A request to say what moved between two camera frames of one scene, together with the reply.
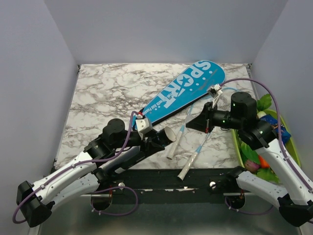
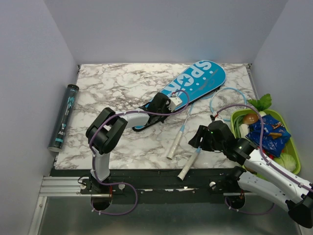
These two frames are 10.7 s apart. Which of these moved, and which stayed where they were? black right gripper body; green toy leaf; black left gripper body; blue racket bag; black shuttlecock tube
Moved: black left gripper body; black right gripper body; black shuttlecock tube
Stayed: blue racket bag; green toy leaf
